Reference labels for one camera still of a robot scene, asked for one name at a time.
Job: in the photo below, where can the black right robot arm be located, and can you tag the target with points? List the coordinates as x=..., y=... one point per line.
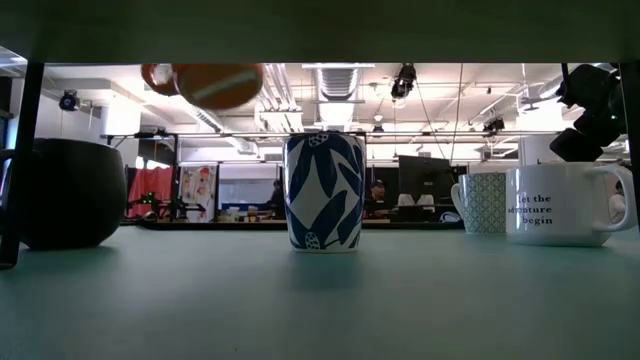
x=587, y=85

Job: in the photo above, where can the white mug teal lattice pattern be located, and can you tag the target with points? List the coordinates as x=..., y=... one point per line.
x=482, y=202

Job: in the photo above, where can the white lettered mug olive inside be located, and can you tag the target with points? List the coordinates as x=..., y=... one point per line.
x=555, y=205

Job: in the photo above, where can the person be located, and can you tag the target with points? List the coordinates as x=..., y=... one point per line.
x=619, y=201
x=376, y=196
x=276, y=196

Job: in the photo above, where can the silver ceiling duct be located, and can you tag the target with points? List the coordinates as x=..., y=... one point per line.
x=337, y=82

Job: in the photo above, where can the white column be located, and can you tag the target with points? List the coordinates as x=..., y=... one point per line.
x=537, y=150

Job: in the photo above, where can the colourful poster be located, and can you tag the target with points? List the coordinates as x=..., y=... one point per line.
x=200, y=192

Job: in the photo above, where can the large black monitor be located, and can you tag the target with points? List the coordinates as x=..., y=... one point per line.
x=425, y=175

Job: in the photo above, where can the red cloth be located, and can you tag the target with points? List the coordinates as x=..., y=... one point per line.
x=150, y=192

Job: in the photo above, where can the orange mug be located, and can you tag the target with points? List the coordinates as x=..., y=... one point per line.
x=220, y=85

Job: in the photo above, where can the black hanging camera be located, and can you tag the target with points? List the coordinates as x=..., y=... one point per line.
x=404, y=80

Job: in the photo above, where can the dark navy round mug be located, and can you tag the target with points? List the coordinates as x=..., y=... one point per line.
x=72, y=195

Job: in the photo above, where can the green table mat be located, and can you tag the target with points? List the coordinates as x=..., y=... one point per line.
x=320, y=300

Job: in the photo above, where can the blue leaf print mug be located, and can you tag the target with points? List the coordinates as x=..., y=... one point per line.
x=324, y=192

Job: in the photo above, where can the black overhead truss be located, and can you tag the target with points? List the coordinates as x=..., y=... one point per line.
x=225, y=134

